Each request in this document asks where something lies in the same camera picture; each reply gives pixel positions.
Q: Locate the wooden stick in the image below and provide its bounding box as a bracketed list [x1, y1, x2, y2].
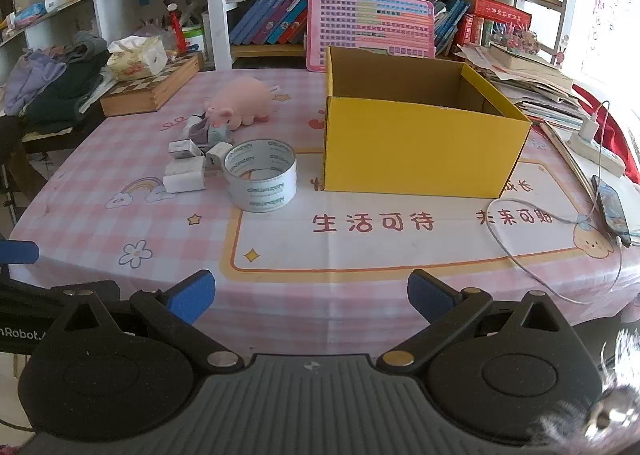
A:
[539, 122, 602, 196]

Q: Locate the yellow cardboard box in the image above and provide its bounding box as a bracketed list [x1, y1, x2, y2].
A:
[321, 46, 533, 199]

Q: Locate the red cloth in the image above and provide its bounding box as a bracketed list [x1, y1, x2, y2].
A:
[570, 84, 640, 186]

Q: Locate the white box red label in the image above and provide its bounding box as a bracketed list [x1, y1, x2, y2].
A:
[168, 139, 201, 160]

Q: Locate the floral tissue box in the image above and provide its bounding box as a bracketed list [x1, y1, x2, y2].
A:
[106, 35, 167, 82]

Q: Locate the red book box set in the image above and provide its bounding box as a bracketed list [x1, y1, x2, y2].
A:
[456, 0, 534, 48]

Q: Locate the purple grey toy truck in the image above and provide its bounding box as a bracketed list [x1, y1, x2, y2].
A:
[192, 116, 233, 146]

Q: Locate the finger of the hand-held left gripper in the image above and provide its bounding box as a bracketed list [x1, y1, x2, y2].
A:
[0, 279, 122, 318]
[0, 240, 40, 266]

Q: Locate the red marker toy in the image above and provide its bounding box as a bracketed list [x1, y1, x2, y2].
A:
[167, 2, 184, 54]

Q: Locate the white power strip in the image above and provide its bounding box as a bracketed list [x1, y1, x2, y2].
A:
[569, 132, 627, 176]

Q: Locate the pink checked tablecloth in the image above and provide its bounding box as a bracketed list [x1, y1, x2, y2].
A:
[9, 67, 640, 352]

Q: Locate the white charging cable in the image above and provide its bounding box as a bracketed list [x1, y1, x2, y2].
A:
[486, 101, 627, 306]

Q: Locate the white charger block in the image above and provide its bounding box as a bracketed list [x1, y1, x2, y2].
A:
[162, 157, 207, 194]

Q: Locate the wall poster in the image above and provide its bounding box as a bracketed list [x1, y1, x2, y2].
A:
[579, 0, 640, 103]

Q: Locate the row of thin blue books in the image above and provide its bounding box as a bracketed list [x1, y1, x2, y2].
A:
[432, 0, 472, 56]

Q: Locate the fluffy grey fur trim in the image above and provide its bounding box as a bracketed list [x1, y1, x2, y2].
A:
[537, 329, 640, 455]

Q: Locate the stack of books and papers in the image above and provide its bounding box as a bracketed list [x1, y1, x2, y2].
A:
[451, 42, 587, 134]

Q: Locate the row of colourful books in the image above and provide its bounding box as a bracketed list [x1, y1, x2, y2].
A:
[229, 0, 322, 46]

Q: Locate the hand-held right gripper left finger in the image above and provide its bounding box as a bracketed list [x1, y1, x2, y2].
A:
[47, 270, 246, 377]

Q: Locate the grey garment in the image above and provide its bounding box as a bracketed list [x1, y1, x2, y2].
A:
[50, 30, 110, 66]

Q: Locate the white green jar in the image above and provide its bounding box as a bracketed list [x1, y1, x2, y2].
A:
[180, 25, 209, 54]

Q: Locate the wooden chessboard box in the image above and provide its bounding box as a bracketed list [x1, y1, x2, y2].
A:
[99, 54, 202, 117]

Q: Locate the blue packet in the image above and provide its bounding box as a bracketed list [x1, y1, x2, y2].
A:
[6, 2, 49, 29]

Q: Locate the clear tape roll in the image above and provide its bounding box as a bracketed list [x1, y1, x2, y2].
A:
[223, 139, 298, 212]

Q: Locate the dark green garment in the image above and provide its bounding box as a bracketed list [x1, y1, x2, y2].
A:
[22, 60, 109, 124]

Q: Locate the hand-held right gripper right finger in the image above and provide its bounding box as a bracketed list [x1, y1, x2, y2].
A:
[377, 270, 581, 375]

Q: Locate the purple garment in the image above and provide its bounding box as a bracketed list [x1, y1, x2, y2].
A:
[2, 48, 67, 116]

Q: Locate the pink plush pig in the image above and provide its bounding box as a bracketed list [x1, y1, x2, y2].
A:
[205, 76, 275, 130]

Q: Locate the smartphone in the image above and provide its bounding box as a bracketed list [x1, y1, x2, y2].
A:
[591, 174, 632, 247]

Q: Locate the pink chart board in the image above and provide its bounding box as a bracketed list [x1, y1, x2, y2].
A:
[305, 0, 436, 74]

